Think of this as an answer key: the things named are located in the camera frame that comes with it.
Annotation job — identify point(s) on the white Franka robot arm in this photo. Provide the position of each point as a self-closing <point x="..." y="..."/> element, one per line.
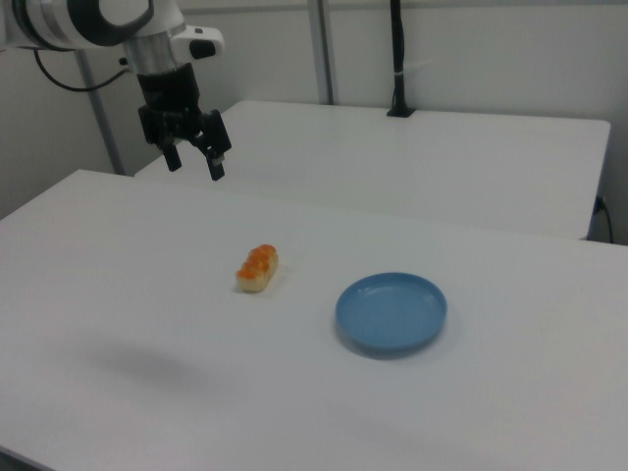
<point x="73" y="19"/>

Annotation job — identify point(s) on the grey metal partition post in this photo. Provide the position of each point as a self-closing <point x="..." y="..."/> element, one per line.
<point x="100" y="113"/>
<point x="324" y="49"/>

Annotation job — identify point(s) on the blue round plate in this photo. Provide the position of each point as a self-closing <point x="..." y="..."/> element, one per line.
<point x="390" y="314"/>

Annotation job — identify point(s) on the white side table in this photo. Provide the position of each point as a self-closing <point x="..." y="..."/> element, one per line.
<point x="392" y="167"/>

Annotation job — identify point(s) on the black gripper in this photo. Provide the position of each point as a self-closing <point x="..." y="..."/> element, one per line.
<point x="169" y="93"/>

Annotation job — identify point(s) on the bread with orange topping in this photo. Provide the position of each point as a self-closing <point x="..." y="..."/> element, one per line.
<point x="257" y="270"/>

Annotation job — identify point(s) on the black camera pole with base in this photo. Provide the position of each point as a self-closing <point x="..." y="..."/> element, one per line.
<point x="398" y="49"/>

